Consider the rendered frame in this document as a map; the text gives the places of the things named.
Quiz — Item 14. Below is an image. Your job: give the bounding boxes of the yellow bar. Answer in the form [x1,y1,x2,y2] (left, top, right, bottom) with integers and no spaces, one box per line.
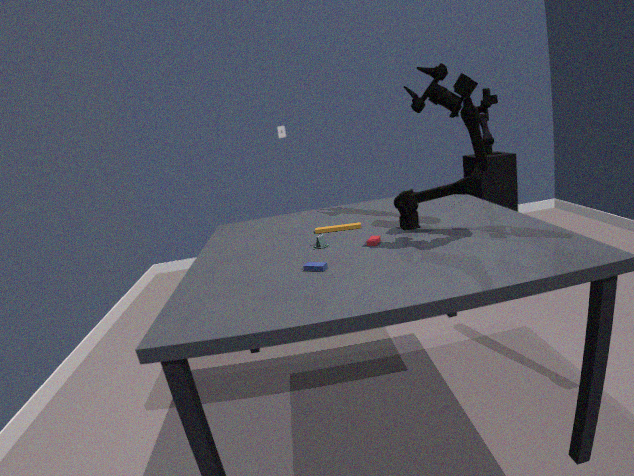
[315,222,361,234]

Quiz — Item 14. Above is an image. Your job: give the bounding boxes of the blue flat block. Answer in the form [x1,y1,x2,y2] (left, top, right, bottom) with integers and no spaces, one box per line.
[303,262,328,271]

